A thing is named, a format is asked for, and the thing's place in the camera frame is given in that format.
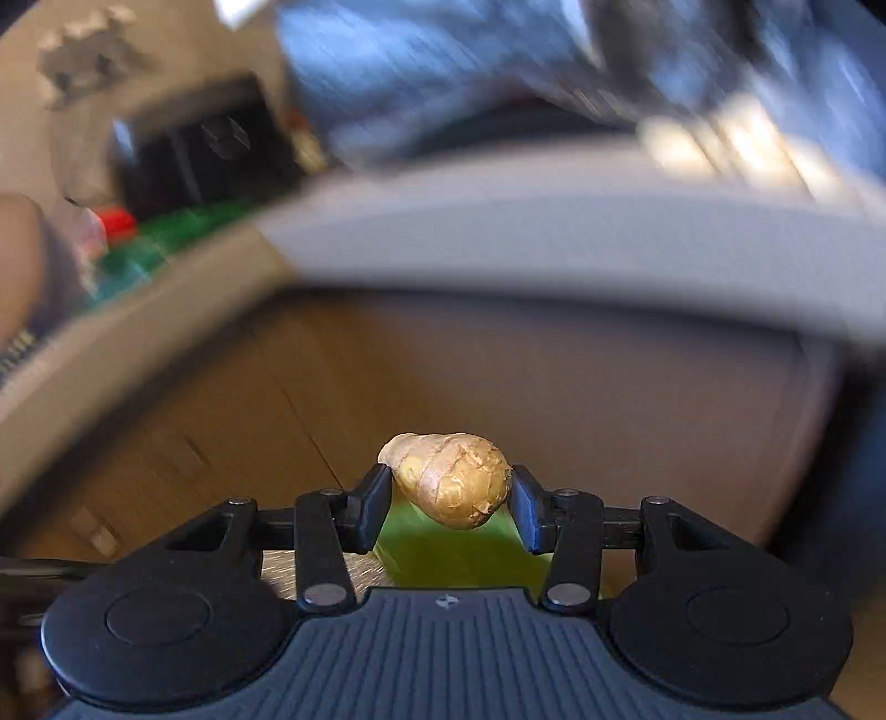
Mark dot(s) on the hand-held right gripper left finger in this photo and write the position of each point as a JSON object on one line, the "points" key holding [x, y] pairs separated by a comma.
{"points": [[367, 512]]}

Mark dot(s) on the white wall outlet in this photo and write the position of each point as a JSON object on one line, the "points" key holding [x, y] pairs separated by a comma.
{"points": [[76, 48]]}

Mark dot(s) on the large green snack packet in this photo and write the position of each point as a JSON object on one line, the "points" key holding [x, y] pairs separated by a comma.
{"points": [[201, 221]]}

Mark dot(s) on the green plastic bag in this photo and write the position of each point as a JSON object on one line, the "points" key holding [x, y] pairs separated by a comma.
{"points": [[450, 554]]}

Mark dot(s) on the plastic covered dark appliance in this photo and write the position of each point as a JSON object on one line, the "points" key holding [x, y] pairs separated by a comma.
{"points": [[484, 69]]}

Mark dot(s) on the ginger root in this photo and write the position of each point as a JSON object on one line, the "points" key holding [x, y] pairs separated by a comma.
{"points": [[450, 481]]}

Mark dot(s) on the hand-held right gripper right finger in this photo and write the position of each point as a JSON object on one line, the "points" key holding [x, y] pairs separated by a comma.
{"points": [[531, 512]]}

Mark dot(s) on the black rice cooker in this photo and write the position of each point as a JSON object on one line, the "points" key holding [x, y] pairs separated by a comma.
{"points": [[201, 152]]}

